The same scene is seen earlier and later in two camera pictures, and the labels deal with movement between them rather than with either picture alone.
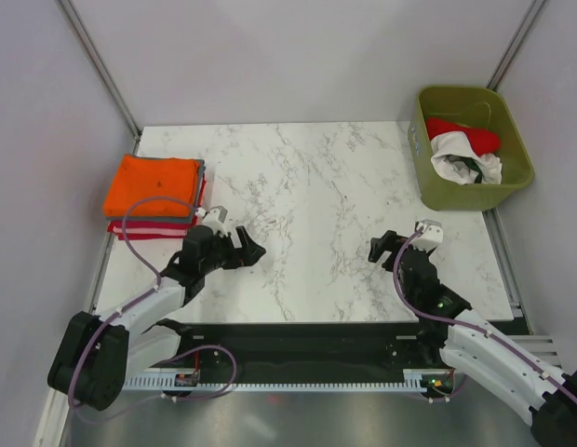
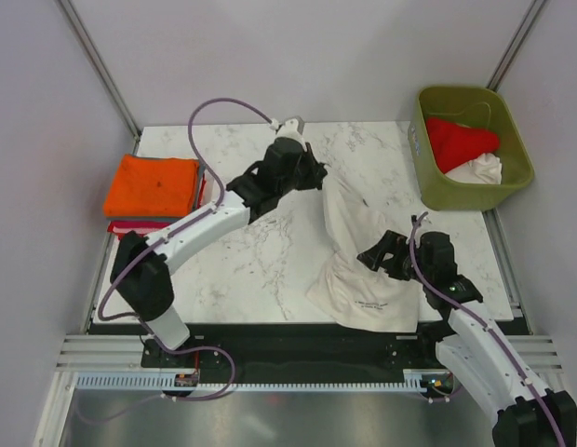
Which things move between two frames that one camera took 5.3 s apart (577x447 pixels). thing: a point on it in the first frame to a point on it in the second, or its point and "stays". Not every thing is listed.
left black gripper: (248, 253) to (319, 171)
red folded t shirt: (136, 230) stays
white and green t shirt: (454, 158) to (343, 287)
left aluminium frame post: (101, 67) stays
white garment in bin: (491, 169) stays
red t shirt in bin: (484, 142) stays
